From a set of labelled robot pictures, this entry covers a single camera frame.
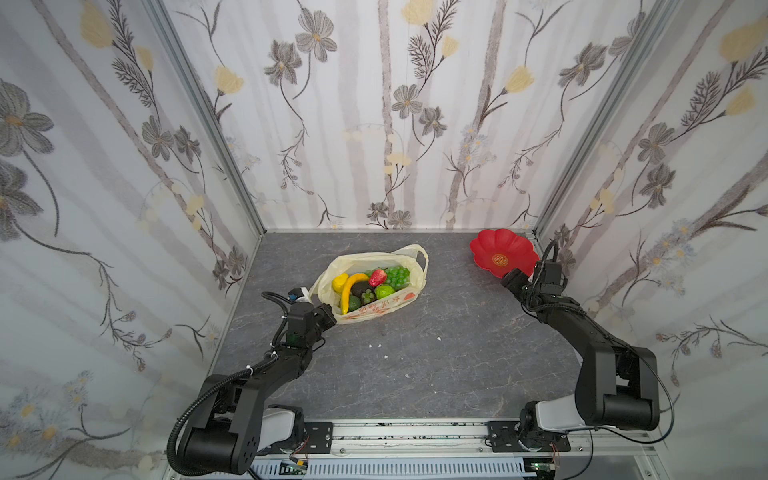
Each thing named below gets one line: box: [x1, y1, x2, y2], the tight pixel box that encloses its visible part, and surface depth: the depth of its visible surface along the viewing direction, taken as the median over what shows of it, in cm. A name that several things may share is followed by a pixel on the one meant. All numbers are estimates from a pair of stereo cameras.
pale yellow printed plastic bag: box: [311, 244, 429, 324], surface depth 98 cm
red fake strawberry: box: [368, 266, 389, 288], surface depth 100 cm
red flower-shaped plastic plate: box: [470, 228, 540, 279], surface depth 117 cm
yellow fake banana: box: [342, 273, 370, 315], surface depth 100 cm
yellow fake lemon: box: [332, 273, 349, 293], surface depth 100 cm
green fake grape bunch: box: [386, 265, 411, 291], surface depth 103 cm
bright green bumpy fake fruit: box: [374, 284, 395, 300], surface depth 97 cm
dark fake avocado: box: [350, 280, 376, 299], surface depth 100 cm
